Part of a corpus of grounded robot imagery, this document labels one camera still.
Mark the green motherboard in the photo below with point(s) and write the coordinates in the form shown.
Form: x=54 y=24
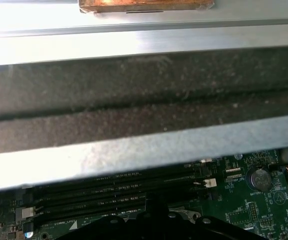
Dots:
x=234 y=200

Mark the silver cylindrical capacitor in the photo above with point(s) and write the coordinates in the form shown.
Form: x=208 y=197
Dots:
x=29 y=235

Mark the silver coin battery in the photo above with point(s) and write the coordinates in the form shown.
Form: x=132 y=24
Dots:
x=260 y=180

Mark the silver board screw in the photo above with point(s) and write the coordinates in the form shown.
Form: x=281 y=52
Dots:
x=238 y=156

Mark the black open PC case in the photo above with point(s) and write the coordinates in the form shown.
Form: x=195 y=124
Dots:
x=133 y=87

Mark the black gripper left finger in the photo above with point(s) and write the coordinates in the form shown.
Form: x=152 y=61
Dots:
x=123 y=230

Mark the black RAM slot white clips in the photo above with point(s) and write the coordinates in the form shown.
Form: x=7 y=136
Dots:
x=96 y=201
x=173 y=170

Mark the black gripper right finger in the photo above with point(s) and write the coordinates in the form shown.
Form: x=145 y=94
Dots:
x=196 y=232

